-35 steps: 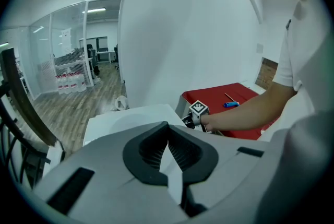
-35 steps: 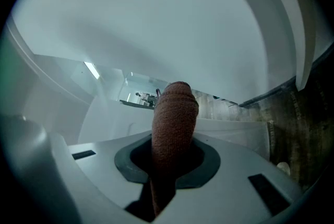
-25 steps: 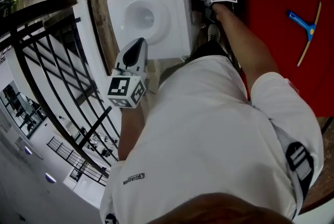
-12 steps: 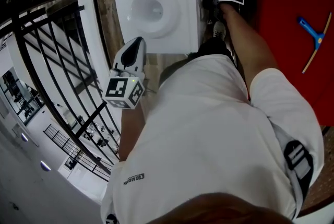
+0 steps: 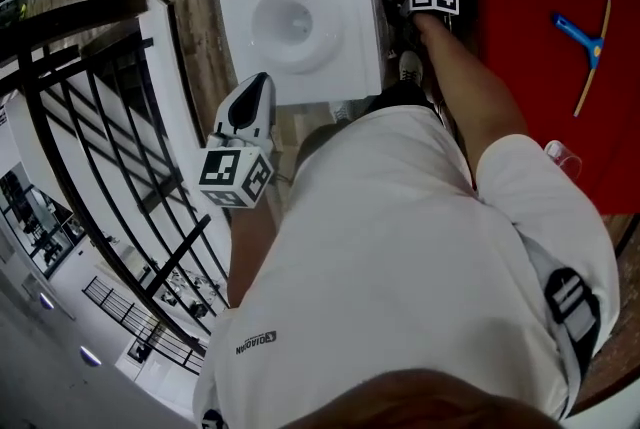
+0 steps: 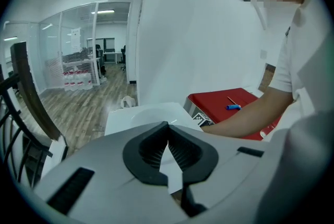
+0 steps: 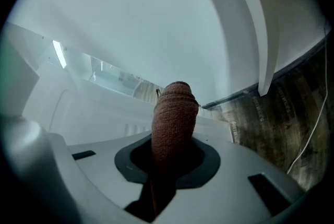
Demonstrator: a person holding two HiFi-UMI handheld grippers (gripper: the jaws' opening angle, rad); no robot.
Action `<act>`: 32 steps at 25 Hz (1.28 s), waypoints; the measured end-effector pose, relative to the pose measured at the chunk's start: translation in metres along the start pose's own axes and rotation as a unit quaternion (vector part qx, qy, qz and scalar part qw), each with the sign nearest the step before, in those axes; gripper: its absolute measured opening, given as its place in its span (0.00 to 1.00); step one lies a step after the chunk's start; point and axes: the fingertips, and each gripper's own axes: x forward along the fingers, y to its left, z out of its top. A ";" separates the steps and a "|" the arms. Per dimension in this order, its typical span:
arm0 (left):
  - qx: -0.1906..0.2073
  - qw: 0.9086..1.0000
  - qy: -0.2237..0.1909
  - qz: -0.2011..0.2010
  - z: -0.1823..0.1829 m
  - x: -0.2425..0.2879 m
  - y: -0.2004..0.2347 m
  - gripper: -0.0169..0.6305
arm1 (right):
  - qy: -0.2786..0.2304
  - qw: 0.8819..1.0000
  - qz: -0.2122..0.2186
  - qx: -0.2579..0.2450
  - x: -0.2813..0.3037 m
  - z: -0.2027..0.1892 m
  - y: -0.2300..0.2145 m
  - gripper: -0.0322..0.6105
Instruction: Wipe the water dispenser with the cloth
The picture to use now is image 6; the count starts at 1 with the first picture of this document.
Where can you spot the white wall conduit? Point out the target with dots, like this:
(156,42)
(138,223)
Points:
(261,16)

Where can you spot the white wall socket plate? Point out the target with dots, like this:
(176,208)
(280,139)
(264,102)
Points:
(263,53)

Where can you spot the person's right forearm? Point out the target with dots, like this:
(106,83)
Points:
(248,118)

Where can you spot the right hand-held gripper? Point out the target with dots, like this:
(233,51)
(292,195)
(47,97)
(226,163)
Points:
(201,119)

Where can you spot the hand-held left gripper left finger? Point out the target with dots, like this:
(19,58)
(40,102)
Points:
(135,155)

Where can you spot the clear glass cup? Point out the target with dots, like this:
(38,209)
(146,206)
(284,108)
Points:
(266,131)

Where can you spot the black office chair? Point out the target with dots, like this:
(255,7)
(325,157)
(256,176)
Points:
(123,57)
(100,58)

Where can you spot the person's white t-shirt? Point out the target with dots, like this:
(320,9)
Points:
(308,61)

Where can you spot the pack of clear water bottles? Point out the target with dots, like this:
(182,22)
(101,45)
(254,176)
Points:
(78,82)

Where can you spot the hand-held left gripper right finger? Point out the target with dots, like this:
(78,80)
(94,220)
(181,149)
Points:
(206,157)

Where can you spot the white plastic bag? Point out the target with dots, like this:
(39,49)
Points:
(128,101)

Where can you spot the white office desk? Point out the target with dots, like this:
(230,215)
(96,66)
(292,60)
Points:
(112,53)

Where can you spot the dark stair railing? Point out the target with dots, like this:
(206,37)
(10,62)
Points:
(28,87)

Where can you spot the fluorescent ceiling light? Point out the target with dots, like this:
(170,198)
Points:
(103,11)

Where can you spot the glass office partition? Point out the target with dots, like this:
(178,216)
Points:
(52,48)

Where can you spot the white water dispenser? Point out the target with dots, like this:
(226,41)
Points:
(156,113)

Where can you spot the red tablecloth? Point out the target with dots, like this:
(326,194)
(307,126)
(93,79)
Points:
(216,99)

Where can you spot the white roll-up banner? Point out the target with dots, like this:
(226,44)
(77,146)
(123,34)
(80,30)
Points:
(75,40)

